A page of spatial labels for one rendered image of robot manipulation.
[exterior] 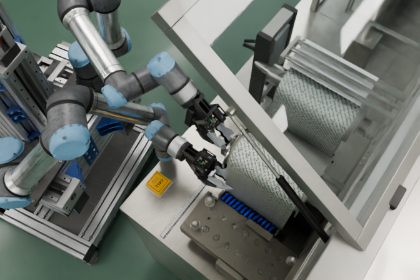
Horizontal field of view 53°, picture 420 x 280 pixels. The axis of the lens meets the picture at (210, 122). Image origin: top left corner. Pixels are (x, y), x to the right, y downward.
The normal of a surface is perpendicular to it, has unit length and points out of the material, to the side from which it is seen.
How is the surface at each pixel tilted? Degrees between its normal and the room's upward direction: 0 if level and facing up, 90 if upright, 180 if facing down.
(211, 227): 0
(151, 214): 0
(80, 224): 0
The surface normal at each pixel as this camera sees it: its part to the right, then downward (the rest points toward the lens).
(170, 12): 0.48, -0.07
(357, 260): 0.00, -0.47
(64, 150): 0.34, 0.78
